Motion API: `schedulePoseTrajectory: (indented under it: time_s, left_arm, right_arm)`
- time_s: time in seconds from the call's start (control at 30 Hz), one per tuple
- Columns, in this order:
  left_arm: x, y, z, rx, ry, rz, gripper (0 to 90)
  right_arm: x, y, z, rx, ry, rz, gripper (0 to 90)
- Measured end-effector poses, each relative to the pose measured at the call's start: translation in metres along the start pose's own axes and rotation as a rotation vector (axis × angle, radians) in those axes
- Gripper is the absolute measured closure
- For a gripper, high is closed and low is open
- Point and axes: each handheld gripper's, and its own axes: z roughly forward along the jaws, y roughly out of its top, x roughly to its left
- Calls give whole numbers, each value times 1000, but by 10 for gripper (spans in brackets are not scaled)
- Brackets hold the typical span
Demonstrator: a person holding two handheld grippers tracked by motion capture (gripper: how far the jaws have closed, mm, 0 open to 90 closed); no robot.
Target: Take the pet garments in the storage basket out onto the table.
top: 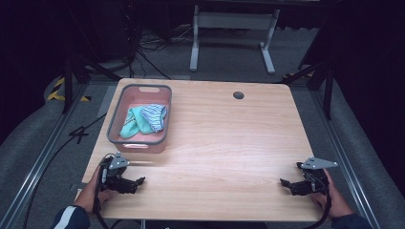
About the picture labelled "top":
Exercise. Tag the yellow black hazard tape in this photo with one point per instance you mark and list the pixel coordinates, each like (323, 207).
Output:
(56, 92)

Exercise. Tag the aluminium floor rail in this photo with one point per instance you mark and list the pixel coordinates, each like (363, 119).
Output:
(35, 165)
(344, 152)

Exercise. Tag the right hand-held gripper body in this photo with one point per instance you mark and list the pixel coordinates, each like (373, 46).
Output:
(313, 178)

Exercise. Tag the person's right hand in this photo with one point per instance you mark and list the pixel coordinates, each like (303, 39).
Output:
(334, 199)

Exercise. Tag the teal sock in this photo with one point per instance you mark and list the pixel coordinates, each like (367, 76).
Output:
(137, 122)

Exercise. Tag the black metal stand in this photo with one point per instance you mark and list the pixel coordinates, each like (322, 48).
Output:
(328, 82)
(67, 79)

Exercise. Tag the blue striped sock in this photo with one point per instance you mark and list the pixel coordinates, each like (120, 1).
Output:
(155, 115)

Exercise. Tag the person's left hand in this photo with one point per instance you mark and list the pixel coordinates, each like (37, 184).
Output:
(90, 194)

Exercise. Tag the white metal desk frame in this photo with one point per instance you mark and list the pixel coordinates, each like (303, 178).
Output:
(234, 21)

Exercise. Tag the pink basket with grey rim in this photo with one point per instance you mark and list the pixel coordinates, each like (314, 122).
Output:
(127, 144)

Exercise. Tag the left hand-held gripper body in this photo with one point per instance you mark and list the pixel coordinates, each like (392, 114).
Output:
(115, 174)

